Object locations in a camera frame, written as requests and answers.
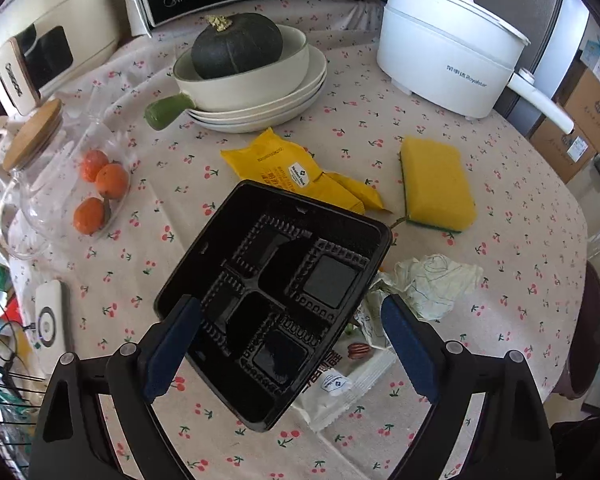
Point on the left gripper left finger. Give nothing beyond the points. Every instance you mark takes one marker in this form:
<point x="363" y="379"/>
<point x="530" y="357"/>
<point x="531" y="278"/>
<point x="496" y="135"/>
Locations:
<point x="71" y="439"/>

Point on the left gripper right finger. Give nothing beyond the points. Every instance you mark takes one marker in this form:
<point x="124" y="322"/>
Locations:
<point x="512" y="438"/>

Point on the white tissue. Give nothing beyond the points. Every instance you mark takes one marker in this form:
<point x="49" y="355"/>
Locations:
<point x="429" y="287"/>

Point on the white nut snack wrapper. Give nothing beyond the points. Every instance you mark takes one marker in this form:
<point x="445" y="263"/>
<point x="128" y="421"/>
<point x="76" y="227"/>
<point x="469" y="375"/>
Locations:
<point x="361" y="355"/>

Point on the black plastic meal tray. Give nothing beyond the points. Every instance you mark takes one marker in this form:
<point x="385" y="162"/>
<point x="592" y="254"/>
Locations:
<point x="278" y="277"/>

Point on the yellow green sponge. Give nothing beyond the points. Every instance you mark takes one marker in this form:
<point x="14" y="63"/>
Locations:
<point x="437" y="191"/>

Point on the yellow snack wrapper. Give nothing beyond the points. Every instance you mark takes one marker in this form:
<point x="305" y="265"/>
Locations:
<point x="273" y="161"/>

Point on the cherry print tablecloth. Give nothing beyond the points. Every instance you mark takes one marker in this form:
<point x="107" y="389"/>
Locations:
<point x="529" y="238"/>

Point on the glass jar wooden lid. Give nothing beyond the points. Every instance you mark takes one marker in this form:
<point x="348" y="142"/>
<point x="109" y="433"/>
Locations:
<point x="42" y="180"/>

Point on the cardboard box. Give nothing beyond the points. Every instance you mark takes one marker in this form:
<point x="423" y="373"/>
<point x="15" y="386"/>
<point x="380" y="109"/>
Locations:
<point x="567" y="154"/>
<point x="580" y="97"/>

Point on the stacked white plates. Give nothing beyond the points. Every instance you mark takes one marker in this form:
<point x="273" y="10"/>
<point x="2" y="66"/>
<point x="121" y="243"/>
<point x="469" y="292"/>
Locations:
<point x="270" y="114"/>

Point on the white electric cooking pot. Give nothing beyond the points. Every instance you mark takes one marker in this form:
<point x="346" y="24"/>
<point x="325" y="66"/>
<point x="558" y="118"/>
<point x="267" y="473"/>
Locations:
<point x="459" y="56"/>

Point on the dark green pumpkin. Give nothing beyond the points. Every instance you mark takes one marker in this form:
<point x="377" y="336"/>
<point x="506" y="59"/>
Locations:
<point x="235" y="44"/>

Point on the black wire rack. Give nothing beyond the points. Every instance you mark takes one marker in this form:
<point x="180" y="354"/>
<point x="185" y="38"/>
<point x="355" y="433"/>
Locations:
<point x="22" y="389"/>

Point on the cream pan green handle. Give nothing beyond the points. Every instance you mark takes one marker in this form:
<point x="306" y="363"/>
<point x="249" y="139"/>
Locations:
<point x="235" y="92"/>

